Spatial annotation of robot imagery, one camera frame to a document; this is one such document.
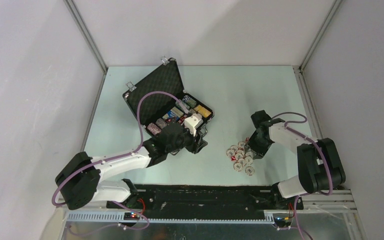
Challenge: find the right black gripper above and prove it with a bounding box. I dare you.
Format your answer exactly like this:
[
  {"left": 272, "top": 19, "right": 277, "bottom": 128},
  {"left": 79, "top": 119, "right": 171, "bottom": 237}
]
[{"left": 244, "top": 130, "right": 273, "bottom": 160}]

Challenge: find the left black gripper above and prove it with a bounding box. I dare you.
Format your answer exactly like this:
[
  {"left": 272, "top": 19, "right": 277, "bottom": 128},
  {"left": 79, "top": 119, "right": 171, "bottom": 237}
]
[{"left": 166, "top": 123, "right": 207, "bottom": 154}]

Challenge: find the white red chip stack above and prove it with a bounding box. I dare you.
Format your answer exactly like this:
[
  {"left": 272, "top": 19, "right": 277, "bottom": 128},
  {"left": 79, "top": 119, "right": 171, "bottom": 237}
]
[{"left": 225, "top": 140, "right": 257, "bottom": 176}]

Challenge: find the purple grey chip stack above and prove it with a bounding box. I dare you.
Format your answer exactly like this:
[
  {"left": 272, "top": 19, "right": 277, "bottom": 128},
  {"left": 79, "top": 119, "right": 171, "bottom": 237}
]
[{"left": 155, "top": 118, "right": 168, "bottom": 129}]

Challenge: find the black poker set case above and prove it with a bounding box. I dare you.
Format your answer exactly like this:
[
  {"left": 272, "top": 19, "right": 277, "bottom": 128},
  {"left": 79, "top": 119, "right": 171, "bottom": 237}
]
[{"left": 123, "top": 57, "right": 214, "bottom": 140}]

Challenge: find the blue patterned card deck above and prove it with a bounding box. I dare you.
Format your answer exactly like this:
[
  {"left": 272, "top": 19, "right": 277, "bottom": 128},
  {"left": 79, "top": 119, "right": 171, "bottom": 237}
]
[{"left": 162, "top": 106, "right": 186, "bottom": 124}]

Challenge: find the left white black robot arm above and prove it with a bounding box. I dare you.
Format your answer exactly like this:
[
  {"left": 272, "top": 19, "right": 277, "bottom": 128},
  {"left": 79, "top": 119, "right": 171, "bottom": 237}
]
[{"left": 52, "top": 123, "right": 208, "bottom": 210}]

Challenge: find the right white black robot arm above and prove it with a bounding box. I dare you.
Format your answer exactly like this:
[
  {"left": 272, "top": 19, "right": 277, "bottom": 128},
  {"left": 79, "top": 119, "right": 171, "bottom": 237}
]
[{"left": 245, "top": 110, "right": 346, "bottom": 209}]

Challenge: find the yellow poker chip stack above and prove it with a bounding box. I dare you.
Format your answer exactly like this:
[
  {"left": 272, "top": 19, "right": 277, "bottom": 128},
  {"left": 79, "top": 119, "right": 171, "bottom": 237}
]
[{"left": 194, "top": 104, "right": 212, "bottom": 118}]

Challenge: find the green poker chip stack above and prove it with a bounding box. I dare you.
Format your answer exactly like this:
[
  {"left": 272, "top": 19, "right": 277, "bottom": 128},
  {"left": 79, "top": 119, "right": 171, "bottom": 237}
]
[{"left": 175, "top": 100, "right": 190, "bottom": 114}]

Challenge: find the blue white chip stack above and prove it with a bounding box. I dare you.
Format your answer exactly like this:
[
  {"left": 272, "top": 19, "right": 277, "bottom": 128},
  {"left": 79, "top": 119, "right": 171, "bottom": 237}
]
[{"left": 182, "top": 94, "right": 197, "bottom": 108}]

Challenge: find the red white chip row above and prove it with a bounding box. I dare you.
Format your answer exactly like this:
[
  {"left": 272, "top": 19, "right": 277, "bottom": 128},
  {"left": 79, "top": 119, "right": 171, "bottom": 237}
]
[{"left": 147, "top": 122, "right": 162, "bottom": 136}]

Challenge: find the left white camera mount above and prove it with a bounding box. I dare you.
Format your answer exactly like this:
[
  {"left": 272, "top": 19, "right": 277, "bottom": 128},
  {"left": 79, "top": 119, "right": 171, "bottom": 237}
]
[{"left": 183, "top": 113, "right": 203, "bottom": 137}]

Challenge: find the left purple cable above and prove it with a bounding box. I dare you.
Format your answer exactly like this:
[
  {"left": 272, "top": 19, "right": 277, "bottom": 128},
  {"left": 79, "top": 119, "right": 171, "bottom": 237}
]
[{"left": 51, "top": 90, "right": 193, "bottom": 231}]

